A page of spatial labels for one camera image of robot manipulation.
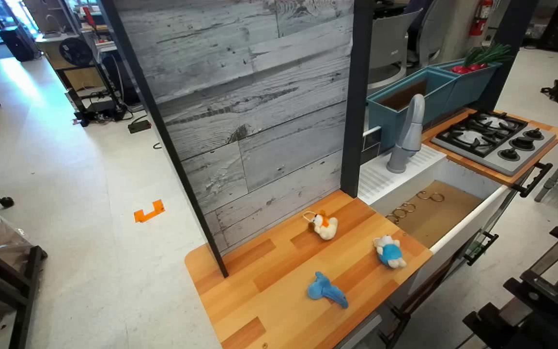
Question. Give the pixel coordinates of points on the white and orange plush doll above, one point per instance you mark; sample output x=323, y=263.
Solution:
x=321, y=224

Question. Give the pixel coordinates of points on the white and blue plush doll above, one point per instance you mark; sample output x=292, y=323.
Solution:
x=389, y=252

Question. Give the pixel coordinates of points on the grey wood-pattern backdrop panel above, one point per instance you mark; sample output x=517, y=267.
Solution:
x=259, y=102

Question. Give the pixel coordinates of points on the orange tape floor marker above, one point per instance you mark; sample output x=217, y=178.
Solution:
x=141, y=215

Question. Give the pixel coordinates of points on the white toy sink basin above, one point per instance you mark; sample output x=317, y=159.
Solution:
x=436, y=199

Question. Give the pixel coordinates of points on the grey toy stove top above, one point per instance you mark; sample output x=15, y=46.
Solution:
x=494, y=139

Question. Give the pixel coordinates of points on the red fire extinguisher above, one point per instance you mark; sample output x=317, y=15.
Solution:
x=480, y=15

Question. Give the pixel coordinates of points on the black drawer handle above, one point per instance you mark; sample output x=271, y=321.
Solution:
x=525, y=188

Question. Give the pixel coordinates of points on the black equipment frame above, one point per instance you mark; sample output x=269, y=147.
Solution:
x=529, y=319

